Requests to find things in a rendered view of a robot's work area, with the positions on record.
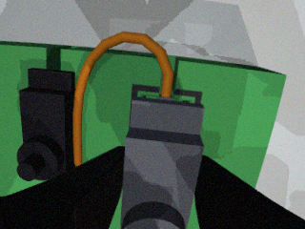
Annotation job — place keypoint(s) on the grey micro servo with orange cable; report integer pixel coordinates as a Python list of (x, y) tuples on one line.
[(163, 146)]

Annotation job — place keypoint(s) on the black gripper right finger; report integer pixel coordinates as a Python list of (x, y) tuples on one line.
[(223, 201)]

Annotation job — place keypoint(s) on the green flat panel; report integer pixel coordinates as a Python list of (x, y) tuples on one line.
[(37, 89)]

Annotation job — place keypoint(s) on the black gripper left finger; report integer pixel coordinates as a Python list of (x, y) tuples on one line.
[(85, 197)]

